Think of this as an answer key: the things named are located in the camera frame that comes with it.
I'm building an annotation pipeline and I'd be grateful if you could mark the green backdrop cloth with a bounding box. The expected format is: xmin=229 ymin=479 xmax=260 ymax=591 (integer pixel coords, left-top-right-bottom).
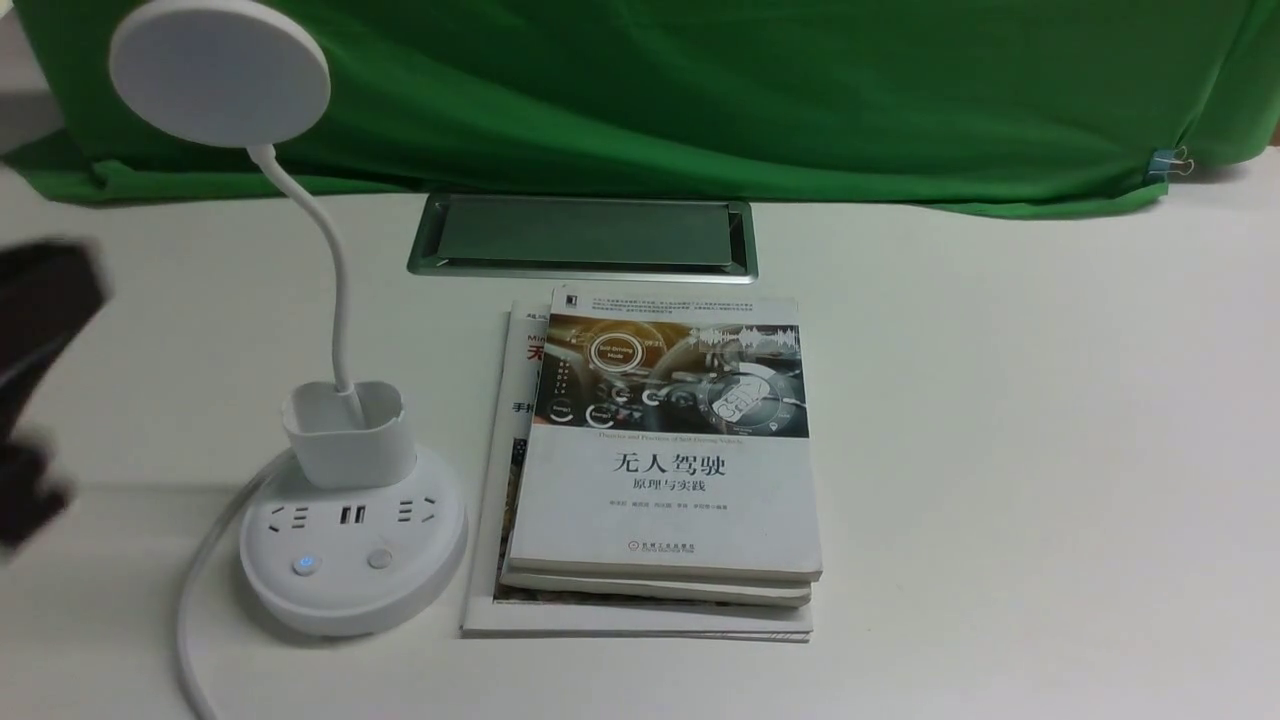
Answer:
xmin=0 ymin=0 xmax=1280 ymax=219

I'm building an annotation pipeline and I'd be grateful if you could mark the blue binder clip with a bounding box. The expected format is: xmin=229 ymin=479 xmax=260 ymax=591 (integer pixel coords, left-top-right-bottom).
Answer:
xmin=1146 ymin=145 xmax=1196 ymax=183

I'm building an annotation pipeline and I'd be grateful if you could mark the bottom white magazine book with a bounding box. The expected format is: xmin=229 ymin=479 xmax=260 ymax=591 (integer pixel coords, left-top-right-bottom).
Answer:
xmin=461 ymin=301 xmax=814 ymax=643

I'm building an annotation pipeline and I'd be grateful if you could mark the top white self-driving book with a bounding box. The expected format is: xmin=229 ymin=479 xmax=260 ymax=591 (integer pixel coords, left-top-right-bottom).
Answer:
xmin=507 ymin=286 xmax=823 ymax=583

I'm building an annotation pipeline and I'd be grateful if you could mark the white lamp power cable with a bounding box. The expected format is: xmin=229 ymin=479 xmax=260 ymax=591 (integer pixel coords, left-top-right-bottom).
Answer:
xmin=175 ymin=450 xmax=297 ymax=720

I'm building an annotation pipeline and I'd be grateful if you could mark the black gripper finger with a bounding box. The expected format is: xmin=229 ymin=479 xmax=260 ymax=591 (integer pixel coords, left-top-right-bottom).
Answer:
xmin=1 ymin=439 xmax=74 ymax=551

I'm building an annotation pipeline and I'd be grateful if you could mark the middle white book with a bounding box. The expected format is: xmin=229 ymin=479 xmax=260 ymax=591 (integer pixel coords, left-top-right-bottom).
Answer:
xmin=499 ymin=340 xmax=813 ymax=609

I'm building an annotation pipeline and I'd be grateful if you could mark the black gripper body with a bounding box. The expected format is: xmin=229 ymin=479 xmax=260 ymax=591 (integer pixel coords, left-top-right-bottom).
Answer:
xmin=1 ymin=238 xmax=109 ymax=442

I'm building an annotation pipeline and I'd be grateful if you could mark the white desk lamp with sockets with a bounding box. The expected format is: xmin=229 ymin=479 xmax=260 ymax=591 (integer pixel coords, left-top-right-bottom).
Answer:
xmin=109 ymin=1 xmax=468 ymax=637

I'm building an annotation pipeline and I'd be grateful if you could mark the metal desk cable hatch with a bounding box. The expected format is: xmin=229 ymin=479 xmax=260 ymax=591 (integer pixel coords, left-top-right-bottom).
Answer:
xmin=406 ymin=192 xmax=759 ymax=284

